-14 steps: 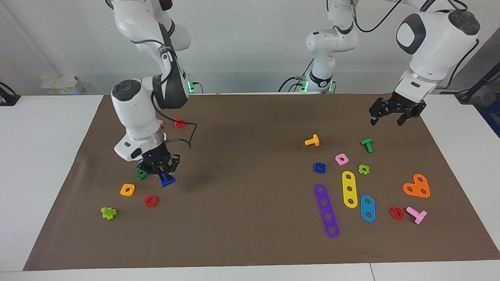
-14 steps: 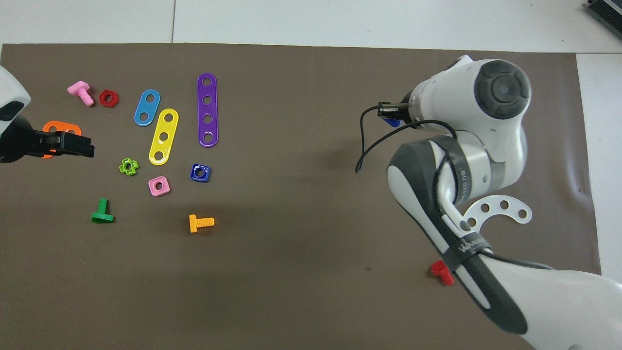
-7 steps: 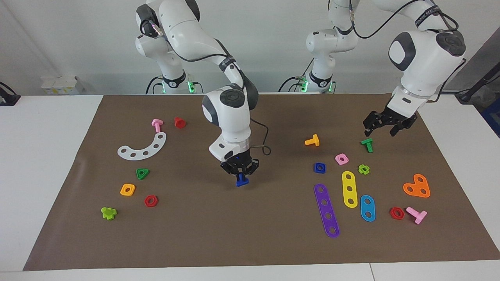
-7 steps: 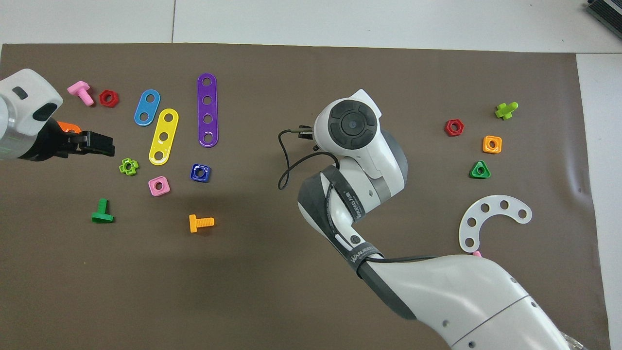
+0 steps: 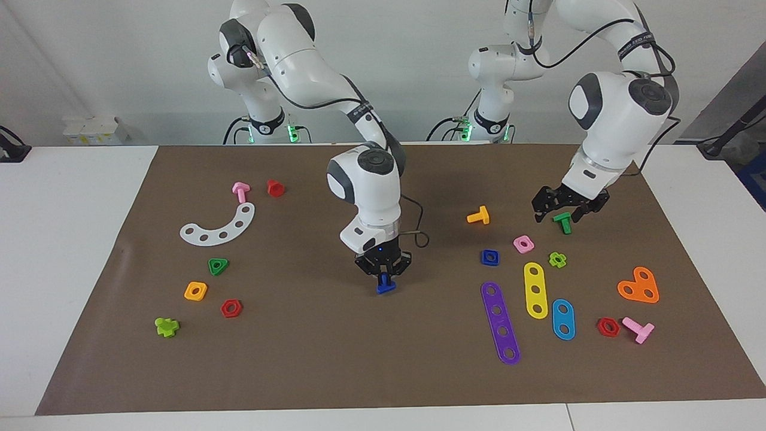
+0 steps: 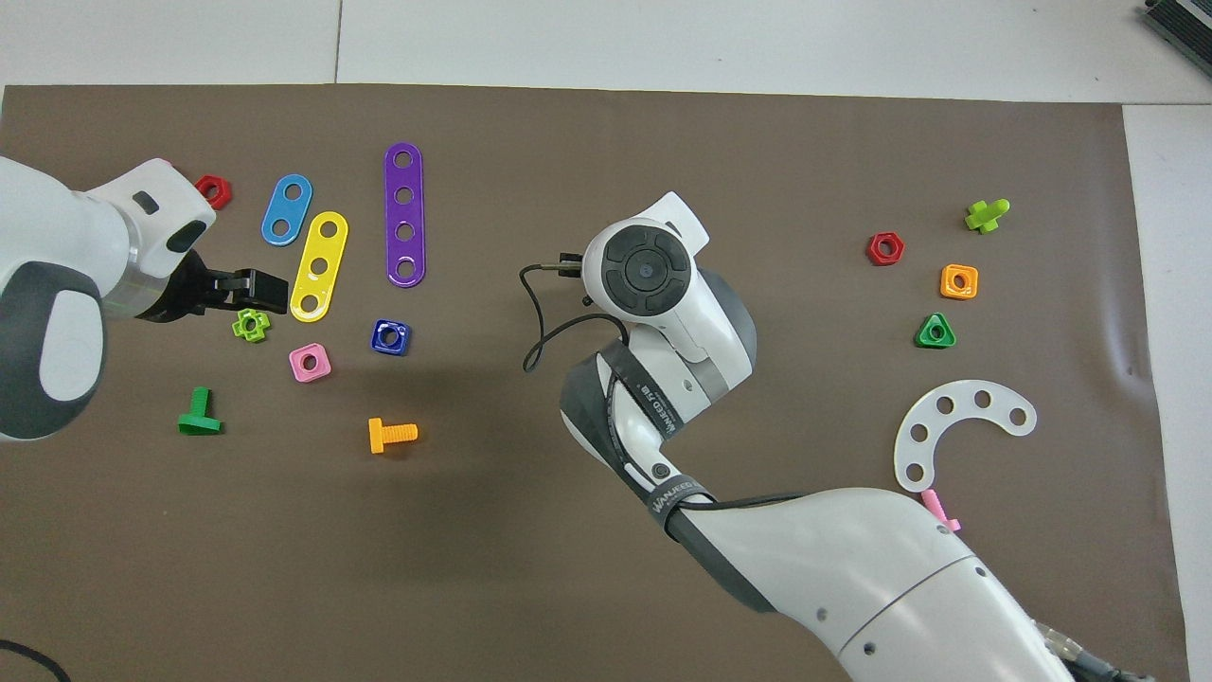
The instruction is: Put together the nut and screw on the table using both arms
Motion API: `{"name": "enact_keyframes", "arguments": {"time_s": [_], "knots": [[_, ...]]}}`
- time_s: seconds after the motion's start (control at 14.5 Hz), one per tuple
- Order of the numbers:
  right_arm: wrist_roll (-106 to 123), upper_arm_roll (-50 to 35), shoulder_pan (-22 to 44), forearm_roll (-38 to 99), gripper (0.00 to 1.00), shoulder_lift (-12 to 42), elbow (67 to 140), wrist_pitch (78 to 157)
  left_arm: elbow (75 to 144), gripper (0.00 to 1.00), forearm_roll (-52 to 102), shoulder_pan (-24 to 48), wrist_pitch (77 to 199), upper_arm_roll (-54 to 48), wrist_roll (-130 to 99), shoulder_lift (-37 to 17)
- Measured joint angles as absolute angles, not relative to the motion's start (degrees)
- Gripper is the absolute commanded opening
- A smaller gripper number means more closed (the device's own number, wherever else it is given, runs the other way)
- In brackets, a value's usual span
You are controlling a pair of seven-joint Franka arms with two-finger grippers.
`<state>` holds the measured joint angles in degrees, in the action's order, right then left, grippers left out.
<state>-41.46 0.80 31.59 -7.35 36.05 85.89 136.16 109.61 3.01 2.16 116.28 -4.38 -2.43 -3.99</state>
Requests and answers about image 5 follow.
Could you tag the green triangle nut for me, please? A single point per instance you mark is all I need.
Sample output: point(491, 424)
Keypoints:
point(224, 262)

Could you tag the orange heart-shaped plate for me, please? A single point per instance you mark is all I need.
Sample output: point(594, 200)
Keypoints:
point(639, 290)

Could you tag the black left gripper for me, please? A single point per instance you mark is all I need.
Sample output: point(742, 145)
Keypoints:
point(568, 197)

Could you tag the red plastic screw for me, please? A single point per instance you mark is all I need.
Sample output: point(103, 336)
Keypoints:
point(275, 189)

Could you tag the orange square nut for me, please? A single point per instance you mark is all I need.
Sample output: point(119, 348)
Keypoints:
point(188, 293)

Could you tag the pink plastic screw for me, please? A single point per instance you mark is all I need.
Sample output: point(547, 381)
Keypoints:
point(641, 331)
point(241, 191)

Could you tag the blue triangle-head screw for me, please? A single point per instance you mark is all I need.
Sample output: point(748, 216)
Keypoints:
point(386, 289)

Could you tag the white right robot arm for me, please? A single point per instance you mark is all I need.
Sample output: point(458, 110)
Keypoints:
point(365, 179)

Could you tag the pink square nut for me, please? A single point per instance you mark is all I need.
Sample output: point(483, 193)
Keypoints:
point(517, 245)

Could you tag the blue two-hole strip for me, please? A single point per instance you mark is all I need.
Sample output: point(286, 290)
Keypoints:
point(563, 319)

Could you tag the blue crate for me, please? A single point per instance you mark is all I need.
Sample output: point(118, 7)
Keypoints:
point(755, 179)

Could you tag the white curved perforated strip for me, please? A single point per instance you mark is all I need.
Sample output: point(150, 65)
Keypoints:
point(231, 230)

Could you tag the blue square nut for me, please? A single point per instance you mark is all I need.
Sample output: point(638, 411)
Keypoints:
point(483, 261)

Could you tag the black clamp device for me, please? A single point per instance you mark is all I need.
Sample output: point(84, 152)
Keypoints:
point(12, 149)

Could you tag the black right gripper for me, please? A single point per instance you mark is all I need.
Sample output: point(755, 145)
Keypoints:
point(383, 254)

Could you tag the black stand pole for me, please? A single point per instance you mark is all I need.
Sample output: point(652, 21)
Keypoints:
point(727, 134)

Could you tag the red hexagon nut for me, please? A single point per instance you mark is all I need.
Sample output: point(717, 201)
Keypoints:
point(600, 327)
point(224, 309)

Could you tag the yellow three-hole strip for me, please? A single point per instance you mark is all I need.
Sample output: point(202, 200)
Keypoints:
point(535, 281)

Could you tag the purple four-hole strip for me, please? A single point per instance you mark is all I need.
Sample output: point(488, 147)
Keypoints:
point(499, 321)

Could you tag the lime green cross nut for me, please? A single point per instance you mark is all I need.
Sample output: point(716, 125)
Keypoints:
point(553, 261)

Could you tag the dark green plastic screw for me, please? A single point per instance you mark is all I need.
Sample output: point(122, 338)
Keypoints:
point(564, 226)

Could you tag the brown paper mat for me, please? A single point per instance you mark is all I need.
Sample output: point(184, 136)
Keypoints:
point(299, 347)

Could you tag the lime green cross-head screw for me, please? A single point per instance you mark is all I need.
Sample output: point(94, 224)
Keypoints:
point(166, 328)

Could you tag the yellow-orange plastic screw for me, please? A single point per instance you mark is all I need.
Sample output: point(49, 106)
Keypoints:
point(482, 216)

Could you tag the white power strip box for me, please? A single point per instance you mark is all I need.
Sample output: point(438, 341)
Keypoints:
point(90, 130)

